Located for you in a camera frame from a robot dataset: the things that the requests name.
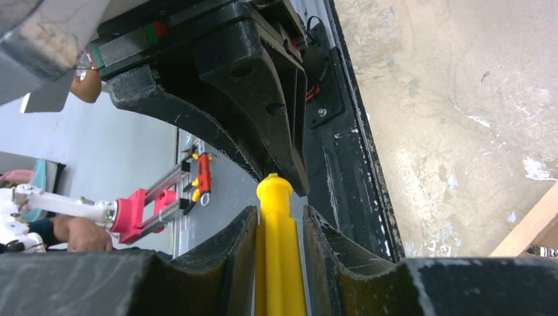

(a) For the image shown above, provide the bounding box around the pink white handheld device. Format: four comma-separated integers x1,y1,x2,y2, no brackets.
1,161,201,253

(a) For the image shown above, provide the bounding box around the red yellow hanging tool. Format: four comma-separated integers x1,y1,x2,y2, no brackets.
191,152,213,207

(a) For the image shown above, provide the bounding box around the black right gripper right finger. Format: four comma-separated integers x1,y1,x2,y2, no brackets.
303,206,557,315

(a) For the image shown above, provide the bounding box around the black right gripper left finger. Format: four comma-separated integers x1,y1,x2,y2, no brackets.
1,206,257,315

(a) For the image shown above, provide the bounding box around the wooden picture frame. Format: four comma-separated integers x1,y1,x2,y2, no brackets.
489,183,557,257

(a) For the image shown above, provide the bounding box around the person's hand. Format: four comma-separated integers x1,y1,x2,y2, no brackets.
51,215,113,252

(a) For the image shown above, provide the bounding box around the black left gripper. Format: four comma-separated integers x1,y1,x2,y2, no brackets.
87,1,309,196

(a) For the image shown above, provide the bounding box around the yellow handled screwdriver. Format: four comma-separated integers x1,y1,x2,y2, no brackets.
255,173,307,315

